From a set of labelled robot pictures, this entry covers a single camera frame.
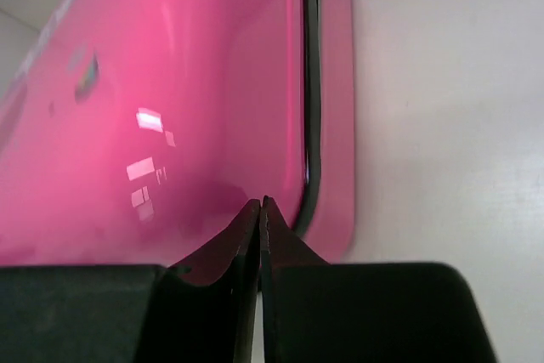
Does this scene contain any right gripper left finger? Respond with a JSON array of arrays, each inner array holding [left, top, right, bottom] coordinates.
[[1, 200, 260, 362]]

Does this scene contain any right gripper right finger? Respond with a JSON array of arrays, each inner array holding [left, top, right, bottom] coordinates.
[[259, 197, 496, 362]]

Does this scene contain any pink hard-shell suitcase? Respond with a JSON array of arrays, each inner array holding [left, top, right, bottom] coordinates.
[[1, 0, 354, 265]]

